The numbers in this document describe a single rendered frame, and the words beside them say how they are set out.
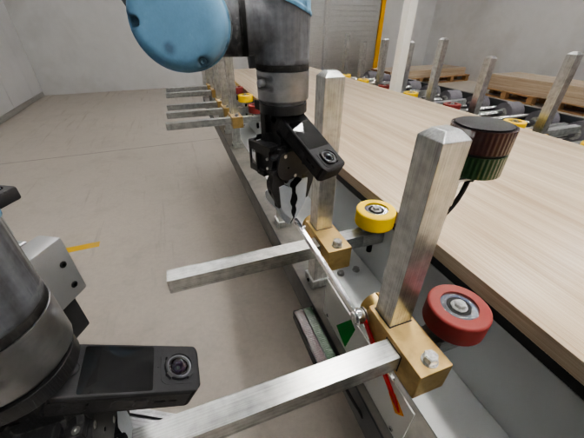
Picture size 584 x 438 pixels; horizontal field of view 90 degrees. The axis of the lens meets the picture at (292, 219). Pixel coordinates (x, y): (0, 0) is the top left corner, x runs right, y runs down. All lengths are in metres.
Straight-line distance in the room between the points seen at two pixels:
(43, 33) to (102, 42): 0.96
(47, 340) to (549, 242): 0.70
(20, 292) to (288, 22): 0.37
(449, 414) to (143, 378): 0.56
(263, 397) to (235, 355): 1.06
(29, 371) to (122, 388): 0.07
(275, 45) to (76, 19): 7.62
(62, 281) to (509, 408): 0.72
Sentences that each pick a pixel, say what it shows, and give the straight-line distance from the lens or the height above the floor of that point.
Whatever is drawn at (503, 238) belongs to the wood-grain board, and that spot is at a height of 0.90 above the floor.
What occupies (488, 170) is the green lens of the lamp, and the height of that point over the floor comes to 1.10.
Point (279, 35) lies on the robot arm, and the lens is 0.43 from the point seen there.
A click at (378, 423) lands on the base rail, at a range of 0.58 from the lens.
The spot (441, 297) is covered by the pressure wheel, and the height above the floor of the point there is 0.91.
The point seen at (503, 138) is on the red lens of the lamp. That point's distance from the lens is 0.34.
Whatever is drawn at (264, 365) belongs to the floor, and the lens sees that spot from 1.41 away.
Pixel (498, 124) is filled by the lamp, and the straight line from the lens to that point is 0.36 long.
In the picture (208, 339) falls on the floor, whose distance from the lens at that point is 1.53.
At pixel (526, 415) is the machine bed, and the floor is 0.69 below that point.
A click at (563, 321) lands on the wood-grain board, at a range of 0.53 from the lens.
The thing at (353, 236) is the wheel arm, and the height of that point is 0.86.
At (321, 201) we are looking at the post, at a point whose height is 0.94.
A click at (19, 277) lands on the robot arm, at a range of 0.23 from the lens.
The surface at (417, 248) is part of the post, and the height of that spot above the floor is 1.01.
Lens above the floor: 1.22
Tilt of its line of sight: 34 degrees down
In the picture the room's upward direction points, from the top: straight up
